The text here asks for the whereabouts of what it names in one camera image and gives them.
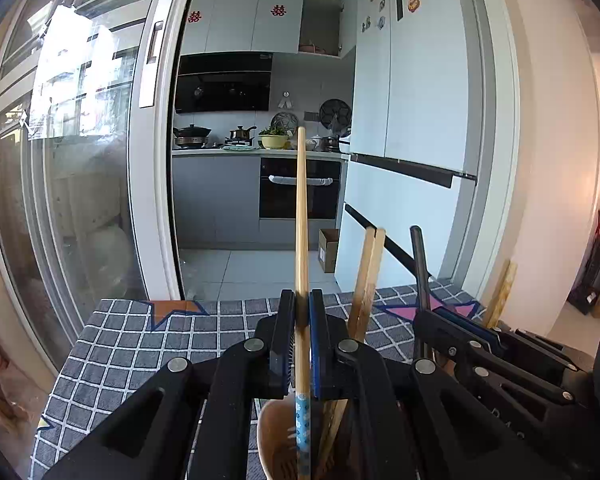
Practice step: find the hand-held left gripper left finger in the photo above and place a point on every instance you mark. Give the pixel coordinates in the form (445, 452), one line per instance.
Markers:
(286, 340)

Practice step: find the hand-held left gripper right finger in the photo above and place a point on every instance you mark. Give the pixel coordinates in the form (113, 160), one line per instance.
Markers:
(317, 340)

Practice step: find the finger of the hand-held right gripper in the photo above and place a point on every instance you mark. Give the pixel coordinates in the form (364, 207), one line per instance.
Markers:
(475, 327)
(432, 330)

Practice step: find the beige plastic utensil holder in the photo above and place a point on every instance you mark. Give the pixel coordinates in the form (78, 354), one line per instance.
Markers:
(275, 440)

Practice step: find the cardboard box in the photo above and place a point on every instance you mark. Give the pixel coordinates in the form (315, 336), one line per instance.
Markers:
(328, 250)

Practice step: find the black bag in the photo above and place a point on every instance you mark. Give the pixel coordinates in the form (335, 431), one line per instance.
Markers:
(597, 275)

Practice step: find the black built-in oven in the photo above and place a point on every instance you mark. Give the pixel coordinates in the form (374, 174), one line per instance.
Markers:
(280, 195)

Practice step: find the grey checkered tablecloth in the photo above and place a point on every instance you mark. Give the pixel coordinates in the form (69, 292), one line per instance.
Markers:
(130, 340)

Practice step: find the grey kitchen base cabinet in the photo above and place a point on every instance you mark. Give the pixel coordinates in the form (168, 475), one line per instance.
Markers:
(215, 200)

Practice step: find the bowl of green vegetables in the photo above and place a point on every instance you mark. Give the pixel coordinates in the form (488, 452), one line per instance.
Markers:
(274, 139)

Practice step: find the steel cooking pot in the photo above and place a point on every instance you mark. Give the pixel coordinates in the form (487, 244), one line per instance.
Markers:
(242, 133)

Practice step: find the white refrigerator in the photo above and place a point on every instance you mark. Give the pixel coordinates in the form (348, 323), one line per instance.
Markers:
(420, 110)

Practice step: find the black wok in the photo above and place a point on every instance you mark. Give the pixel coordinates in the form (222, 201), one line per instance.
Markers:
(192, 135)

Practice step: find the black desk fan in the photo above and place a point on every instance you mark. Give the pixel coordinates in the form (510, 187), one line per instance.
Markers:
(335, 114)

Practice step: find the black range hood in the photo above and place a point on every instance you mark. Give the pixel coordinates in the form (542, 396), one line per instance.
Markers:
(222, 82)

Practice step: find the sliding glass door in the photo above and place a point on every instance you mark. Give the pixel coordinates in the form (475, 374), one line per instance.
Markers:
(80, 160)

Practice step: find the red paper decal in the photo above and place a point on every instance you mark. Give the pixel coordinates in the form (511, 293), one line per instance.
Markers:
(195, 16)
(278, 10)

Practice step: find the white wall cabinets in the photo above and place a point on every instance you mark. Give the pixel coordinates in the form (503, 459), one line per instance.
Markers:
(240, 22)

